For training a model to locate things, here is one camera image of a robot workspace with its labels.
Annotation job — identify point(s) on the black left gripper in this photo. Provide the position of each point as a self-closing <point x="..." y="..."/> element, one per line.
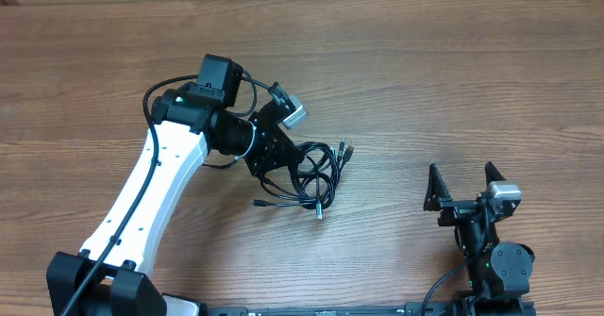
<point x="273" y="154"/>

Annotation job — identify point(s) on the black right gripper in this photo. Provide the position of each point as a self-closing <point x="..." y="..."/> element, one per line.
<point x="456" y="210"/>

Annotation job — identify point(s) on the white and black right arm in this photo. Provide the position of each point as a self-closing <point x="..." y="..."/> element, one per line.
<point x="498" y="271"/>

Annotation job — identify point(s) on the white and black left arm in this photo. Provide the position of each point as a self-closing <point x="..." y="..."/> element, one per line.
<point x="111" y="273"/>

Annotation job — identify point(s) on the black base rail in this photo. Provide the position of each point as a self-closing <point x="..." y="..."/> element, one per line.
<point x="409" y="309"/>

